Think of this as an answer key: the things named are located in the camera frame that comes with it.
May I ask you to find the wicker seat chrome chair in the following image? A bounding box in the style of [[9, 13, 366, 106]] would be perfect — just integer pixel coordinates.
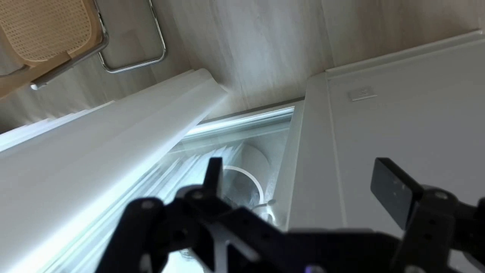
[[0, 0, 168, 98]]

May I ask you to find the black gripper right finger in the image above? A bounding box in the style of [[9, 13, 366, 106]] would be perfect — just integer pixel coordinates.
[[368, 156, 485, 273]]

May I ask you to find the white round bucket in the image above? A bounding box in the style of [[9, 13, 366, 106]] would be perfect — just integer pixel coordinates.
[[219, 142, 277, 210]]

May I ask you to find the white glass sliding door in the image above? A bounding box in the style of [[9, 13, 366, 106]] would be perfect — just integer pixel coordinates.
[[165, 72, 350, 233]]

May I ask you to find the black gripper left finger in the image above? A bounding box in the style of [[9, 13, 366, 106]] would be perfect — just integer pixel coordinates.
[[95, 156, 307, 273]]

